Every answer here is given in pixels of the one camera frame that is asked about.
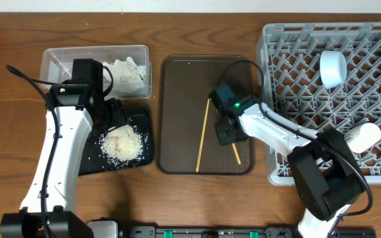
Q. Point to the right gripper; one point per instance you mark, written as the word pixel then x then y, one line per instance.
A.
pixel 225 131

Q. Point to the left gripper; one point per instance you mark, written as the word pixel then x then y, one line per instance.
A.
pixel 120 117

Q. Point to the pile of white rice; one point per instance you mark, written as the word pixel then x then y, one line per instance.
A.
pixel 123 145

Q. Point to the wooden chopstick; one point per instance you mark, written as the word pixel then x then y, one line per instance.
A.
pixel 202 136
pixel 236 153

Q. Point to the white napkin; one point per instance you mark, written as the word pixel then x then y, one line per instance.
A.
pixel 128 76

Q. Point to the light blue small bowl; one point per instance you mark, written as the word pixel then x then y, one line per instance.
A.
pixel 332 68

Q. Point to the white cup green inside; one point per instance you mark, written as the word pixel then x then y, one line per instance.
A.
pixel 362 137

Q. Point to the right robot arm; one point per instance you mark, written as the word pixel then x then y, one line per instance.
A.
pixel 325 172

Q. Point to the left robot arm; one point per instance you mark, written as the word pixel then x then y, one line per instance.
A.
pixel 76 113

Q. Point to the clear plastic waste bin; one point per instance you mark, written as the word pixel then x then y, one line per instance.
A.
pixel 57 65

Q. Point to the grey dishwasher rack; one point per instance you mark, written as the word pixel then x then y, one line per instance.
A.
pixel 289 55

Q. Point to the black rectangular tray bin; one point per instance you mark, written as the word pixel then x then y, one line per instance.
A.
pixel 93 160

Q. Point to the brown serving tray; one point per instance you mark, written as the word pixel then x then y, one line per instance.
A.
pixel 186 83

